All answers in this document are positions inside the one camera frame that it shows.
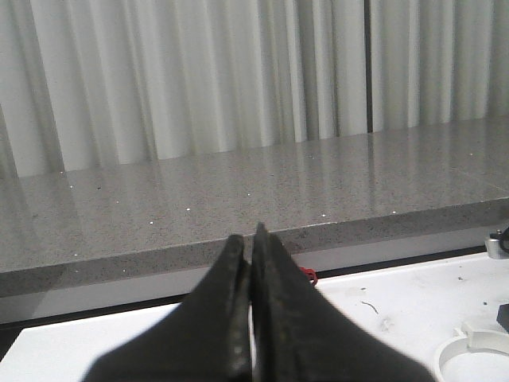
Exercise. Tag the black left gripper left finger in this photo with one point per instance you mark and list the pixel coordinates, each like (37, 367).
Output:
(206, 338)

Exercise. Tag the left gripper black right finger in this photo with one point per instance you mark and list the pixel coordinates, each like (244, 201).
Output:
(301, 336)

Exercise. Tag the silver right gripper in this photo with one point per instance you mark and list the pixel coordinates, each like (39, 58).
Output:
(497, 248)

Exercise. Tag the brass valve with red handwheel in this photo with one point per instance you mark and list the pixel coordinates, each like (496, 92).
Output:
(310, 274)

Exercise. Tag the white half-ring pipe clamp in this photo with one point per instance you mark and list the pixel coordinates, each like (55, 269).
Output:
(472, 354)

